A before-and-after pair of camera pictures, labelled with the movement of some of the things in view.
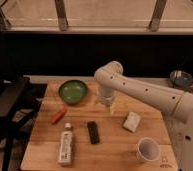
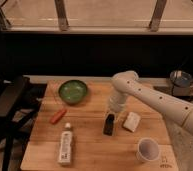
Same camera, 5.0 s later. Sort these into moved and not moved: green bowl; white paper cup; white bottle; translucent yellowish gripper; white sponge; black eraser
Moved: translucent yellowish gripper; black eraser
Not moved: green bowl; white sponge; white bottle; white paper cup
